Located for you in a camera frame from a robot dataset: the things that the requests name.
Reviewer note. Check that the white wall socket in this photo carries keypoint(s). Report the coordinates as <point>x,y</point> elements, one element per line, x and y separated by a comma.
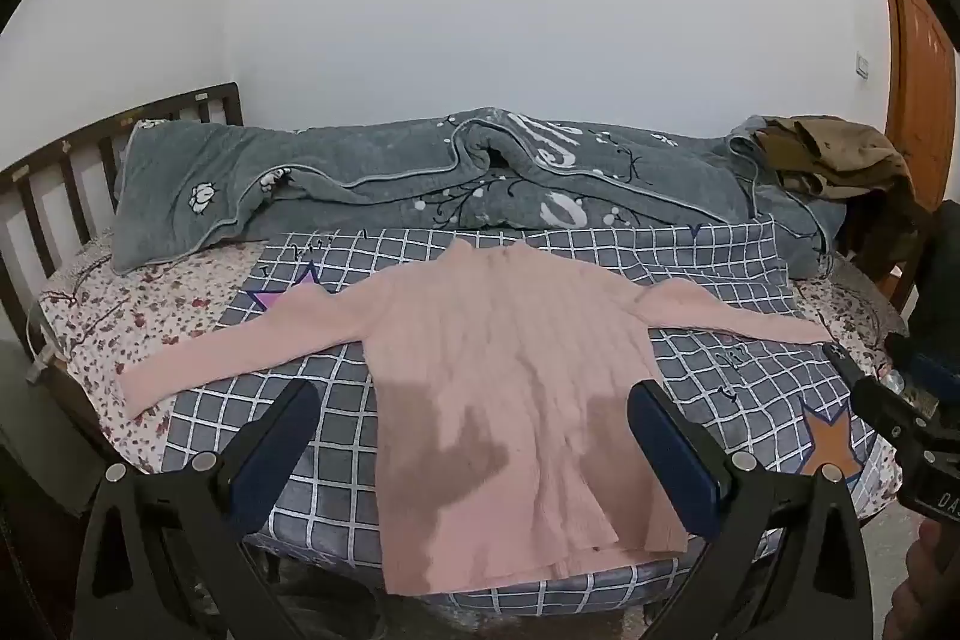
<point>863,65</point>

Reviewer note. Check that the floral bed sheet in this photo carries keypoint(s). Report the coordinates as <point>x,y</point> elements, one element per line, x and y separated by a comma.
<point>127,317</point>

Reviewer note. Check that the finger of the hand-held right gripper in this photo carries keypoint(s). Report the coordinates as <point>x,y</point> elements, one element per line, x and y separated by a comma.
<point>844,361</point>

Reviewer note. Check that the wooden door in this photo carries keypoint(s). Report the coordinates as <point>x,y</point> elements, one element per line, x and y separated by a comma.
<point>922,70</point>

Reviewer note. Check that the dark wooden headboard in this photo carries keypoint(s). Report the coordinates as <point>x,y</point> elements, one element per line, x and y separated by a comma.
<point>45,197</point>

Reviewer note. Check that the pink knit sweater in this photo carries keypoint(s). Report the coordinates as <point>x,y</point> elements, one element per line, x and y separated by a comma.
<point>517,370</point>

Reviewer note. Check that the grey fleece blanket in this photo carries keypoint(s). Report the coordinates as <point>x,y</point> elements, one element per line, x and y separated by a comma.
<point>360,175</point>

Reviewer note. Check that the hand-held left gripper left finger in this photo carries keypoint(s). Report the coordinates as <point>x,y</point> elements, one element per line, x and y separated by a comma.
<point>289,428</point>

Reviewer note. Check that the brown clothes pile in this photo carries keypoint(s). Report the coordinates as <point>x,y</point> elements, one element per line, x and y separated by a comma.
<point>832,153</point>

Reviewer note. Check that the grey checked blanket with stars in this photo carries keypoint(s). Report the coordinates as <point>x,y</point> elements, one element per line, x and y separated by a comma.
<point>330,400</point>

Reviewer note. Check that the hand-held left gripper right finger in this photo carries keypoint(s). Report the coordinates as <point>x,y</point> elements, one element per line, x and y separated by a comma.
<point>660,428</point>

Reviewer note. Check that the person's right hand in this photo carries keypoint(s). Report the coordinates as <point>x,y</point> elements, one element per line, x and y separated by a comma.
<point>926,587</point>

